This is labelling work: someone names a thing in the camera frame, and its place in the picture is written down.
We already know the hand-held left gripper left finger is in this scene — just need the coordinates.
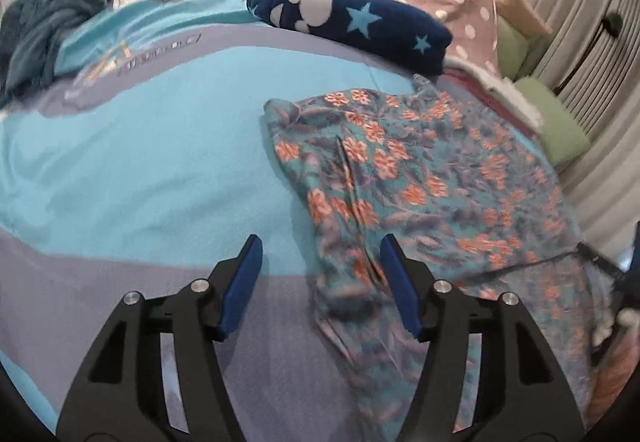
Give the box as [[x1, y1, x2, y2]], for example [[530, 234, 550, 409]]
[[57, 234, 264, 442]]

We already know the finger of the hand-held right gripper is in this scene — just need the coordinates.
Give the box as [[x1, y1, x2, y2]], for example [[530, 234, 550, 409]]
[[575, 242, 626, 275]]

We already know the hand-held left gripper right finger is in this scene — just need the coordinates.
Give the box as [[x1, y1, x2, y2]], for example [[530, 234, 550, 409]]
[[379, 234, 586, 442]]

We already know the floral teal and orange garment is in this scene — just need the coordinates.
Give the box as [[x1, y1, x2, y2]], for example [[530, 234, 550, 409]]
[[262, 74, 608, 442]]

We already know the large green pillow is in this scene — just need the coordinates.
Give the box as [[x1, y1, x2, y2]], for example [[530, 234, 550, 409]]
[[515, 78, 592, 173]]

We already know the blue and grey blanket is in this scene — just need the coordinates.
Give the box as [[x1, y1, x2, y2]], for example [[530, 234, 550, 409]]
[[0, 0, 566, 442]]

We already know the light grey folded garment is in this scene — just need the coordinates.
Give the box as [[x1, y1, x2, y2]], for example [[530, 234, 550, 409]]
[[470, 71, 546, 129]]

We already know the red folded garment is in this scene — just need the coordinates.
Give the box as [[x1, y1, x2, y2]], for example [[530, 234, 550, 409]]
[[442, 68, 503, 109]]

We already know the black lamp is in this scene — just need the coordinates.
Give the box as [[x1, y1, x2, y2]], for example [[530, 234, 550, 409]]
[[552, 12, 624, 95]]

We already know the beige pillow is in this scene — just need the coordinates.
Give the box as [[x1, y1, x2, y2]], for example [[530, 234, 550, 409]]
[[497, 0, 554, 40]]

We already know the navy star and paw cloth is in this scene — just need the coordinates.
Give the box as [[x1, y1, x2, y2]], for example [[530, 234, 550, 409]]
[[246, 0, 453, 77]]

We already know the dark teal knitted cloth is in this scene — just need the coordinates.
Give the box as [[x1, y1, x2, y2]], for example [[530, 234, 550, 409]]
[[0, 0, 112, 105]]

